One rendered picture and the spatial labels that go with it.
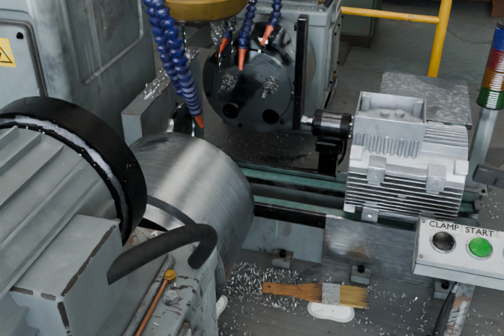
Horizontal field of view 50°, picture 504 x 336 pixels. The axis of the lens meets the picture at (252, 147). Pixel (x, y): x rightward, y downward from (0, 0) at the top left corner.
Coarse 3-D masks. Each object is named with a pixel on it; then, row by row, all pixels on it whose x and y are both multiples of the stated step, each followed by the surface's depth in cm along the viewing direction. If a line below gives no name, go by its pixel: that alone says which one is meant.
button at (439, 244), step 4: (436, 232) 79; (440, 232) 79; (444, 232) 79; (436, 236) 79; (440, 236) 79; (444, 236) 79; (448, 236) 78; (432, 240) 79; (436, 240) 78; (440, 240) 78; (444, 240) 78; (448, 240) 78; (452, 240) 78; (436, 244) 78; (440, 244) 78; (444, 244) 78; (448, 244) 78; (452, 244) 78; (440, 248) 78; (444, 248) 78; (448, 248) 78
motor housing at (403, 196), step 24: (432, 144) 95; (456, 144) 94; (360, 168) 97; (408, 168) 95; (360, 192) 97; (384, 192) 96; (408, 192) 96; (456, 192) 93; (384, 216) 104; (408, 216) 98; (456, 216) 96
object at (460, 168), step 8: (352, 152) 96; (360, 152) 96; (360, 160) 97; (456, 160) 92; (464, 160) 92; (456, 168) 92; (464, 168) 92; (464, 176) 93; (344, 208) 102; (352, 208) 102
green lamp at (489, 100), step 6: (480, 90) 122; (486, 90) 119; (492, 90) 118; (480, 96) 122; (486, 96) 120; (492, 96) 119; (498, 96) 118; (480, 102) 122; (486, 102) 120; (492, 102) 120; (498, 102) 119
